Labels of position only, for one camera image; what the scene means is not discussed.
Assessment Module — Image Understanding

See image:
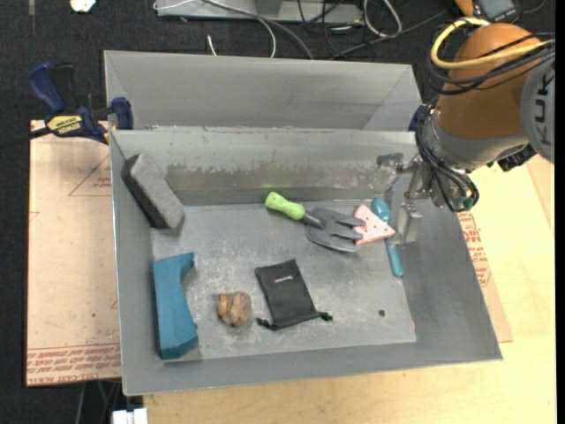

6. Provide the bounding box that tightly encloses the brown cardboard board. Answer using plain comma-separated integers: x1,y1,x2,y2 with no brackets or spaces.
26,119,514,388

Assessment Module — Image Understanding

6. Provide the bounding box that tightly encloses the pink dotted flat piece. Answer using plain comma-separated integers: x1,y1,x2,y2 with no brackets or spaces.
353,203,397,246

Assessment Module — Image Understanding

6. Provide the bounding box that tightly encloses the blue notched foam block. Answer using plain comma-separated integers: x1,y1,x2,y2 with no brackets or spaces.
152,252,201,361

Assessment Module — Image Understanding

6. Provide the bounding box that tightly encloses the grey and black sponge block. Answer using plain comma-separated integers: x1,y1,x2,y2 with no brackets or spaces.
120,153,186,231

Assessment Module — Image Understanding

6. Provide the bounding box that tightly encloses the green-handled grey garden fork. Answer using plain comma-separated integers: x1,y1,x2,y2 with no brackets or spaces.
264,191,367,254

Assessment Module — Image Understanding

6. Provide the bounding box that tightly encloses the black drawstring pouch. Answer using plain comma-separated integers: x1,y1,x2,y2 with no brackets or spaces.
253,259,334,331

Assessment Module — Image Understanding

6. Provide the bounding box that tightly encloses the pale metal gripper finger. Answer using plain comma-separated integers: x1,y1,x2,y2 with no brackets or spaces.
375,152,406,193
395,201,424,246

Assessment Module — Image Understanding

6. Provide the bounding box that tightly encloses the brown toy lump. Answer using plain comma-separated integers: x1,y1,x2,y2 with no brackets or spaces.
216,291,254,328

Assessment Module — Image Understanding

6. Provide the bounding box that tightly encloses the grey metal bin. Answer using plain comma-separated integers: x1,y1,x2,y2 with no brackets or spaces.
102,49,504,398

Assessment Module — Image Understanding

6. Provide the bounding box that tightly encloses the teal plastic spoon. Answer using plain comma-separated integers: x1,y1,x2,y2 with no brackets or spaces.
370,197,406,279

